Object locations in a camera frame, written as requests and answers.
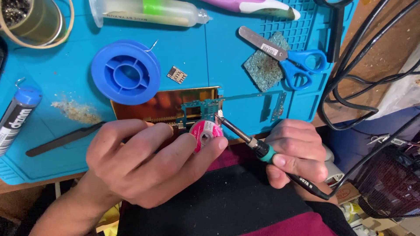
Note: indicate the person's right hand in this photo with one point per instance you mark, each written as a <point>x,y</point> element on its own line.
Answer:
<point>305,157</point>

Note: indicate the person's left hand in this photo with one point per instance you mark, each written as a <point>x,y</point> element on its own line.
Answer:
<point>137,164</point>

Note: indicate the black teal soldering iron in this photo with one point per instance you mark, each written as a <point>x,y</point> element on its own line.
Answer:
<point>259,148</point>

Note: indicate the pink desoldering wick spool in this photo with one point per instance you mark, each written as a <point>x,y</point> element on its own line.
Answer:
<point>213,129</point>

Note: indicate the white plastic device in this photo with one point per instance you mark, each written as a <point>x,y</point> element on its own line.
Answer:
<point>333,170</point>

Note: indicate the dark blue fabric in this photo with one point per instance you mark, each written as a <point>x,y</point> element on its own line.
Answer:
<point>347,144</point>

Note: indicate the brown cardboard box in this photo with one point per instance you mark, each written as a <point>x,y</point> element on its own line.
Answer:
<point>347,194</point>

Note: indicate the gold shiny flat plate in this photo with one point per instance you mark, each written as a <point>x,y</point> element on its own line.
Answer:
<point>147,105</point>

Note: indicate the black plastic tweezers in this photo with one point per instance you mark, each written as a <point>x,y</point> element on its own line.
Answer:
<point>65,139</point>

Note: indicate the pile of beige debris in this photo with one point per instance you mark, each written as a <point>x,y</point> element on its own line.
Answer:
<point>77,111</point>

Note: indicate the small metal clip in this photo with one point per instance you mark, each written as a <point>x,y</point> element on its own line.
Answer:
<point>387,140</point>

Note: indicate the black and maroon shirt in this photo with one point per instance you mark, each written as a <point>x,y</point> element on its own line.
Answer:
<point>213,203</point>

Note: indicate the black mesh basket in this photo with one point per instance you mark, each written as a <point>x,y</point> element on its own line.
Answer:
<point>387,183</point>

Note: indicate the teal phone circuit board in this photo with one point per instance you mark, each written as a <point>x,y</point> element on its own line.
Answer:
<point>203,108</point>

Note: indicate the green cleaning sponge piece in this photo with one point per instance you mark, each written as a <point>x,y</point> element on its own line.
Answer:
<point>262,73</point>

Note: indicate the small metal card slot part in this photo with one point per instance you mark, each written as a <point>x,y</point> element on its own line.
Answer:
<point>177,75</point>

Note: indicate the heap of packets and cartons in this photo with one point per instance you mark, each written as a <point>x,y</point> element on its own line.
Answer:
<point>377,226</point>

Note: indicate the white plastic bag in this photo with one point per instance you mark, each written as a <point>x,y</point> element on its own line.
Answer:
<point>400,91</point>

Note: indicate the black stand bar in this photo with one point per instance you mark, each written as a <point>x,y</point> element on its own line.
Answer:
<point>336,36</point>

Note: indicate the blue capped solder tube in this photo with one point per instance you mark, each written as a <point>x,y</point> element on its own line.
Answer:
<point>16,118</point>

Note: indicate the blue silicone repair mat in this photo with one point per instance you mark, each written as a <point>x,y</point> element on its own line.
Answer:
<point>213,49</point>

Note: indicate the clear flux syringe green label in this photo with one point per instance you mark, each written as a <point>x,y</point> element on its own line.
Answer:
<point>147,11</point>

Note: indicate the beige masking tape roll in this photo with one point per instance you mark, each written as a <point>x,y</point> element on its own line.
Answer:
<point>36,47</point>

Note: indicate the brass coloured round tin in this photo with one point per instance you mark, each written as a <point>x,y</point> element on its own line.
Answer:
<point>42,19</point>

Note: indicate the black rounded object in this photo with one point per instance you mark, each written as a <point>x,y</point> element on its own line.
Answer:
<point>2,55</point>

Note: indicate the brass wool tip cleaner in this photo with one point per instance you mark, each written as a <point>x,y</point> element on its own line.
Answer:
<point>13,11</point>

